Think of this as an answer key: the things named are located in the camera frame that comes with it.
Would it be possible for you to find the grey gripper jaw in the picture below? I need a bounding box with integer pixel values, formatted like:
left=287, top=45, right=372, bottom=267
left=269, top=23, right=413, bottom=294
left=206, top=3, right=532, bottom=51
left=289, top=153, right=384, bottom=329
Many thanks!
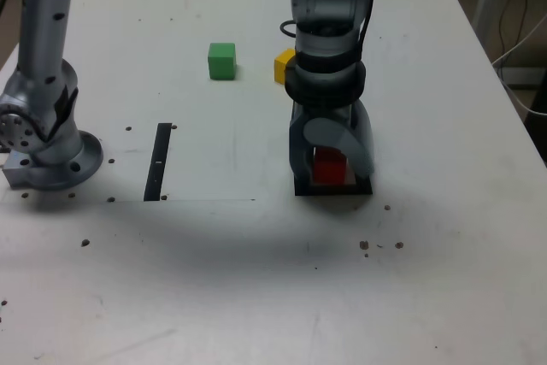
left=303, top=103, right=377, bottom=180

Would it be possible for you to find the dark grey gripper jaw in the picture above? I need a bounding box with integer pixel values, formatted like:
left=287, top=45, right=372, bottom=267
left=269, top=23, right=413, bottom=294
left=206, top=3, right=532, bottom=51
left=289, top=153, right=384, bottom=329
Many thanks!
left=288, top=103, right=315, bottom=185

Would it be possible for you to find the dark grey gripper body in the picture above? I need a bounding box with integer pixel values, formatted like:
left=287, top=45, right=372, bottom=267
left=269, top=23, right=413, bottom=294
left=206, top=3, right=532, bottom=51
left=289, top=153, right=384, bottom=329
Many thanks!
left=298, top=103, right=356, bottom=124

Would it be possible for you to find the red cube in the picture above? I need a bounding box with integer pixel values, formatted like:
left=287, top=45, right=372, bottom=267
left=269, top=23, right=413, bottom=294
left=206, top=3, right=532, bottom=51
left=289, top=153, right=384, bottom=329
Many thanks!
left=313, top=147, right=347, bottom=183

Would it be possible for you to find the yellow cube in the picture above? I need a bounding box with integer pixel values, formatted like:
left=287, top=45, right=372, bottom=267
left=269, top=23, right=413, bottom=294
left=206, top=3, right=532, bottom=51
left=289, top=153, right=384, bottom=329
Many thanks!
left=273, top=48, right=297, bottom=84

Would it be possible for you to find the green cube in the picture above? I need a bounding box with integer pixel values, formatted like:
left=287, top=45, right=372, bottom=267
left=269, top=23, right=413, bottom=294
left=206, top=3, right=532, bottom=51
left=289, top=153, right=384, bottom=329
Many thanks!
left=207, top=42, right=238, bottom=81

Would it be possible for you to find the black tape square outline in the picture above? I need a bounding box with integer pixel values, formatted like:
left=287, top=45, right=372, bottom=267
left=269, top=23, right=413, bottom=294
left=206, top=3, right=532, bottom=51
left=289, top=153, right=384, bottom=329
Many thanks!
left=292, top=170, right=373, bottom=197

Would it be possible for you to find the black tape strip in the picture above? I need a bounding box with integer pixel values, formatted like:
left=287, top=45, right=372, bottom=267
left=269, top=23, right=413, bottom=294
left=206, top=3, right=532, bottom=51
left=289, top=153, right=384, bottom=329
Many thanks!
left=143, top=122, right=173, bottom=203

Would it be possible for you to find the white background cable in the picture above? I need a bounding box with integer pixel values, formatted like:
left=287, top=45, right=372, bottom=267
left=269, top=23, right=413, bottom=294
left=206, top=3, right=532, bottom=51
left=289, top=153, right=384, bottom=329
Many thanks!
left=491, top=14, right=547, bottom=117

